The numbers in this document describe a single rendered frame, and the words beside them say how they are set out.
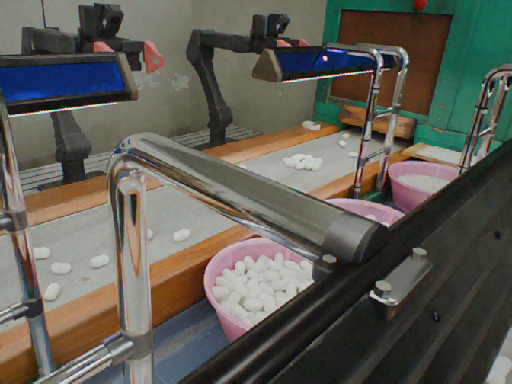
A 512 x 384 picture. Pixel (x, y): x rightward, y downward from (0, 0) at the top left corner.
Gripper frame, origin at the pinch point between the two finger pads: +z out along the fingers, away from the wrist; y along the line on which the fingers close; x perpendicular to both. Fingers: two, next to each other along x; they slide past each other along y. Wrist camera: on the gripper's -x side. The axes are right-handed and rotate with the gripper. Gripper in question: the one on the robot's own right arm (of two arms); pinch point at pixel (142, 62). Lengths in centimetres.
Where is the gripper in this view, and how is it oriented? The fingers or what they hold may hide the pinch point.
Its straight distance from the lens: 89.5
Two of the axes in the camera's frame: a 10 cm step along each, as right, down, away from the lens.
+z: 7.4, 3.2, -5.9
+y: 6.7, -2.6, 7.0
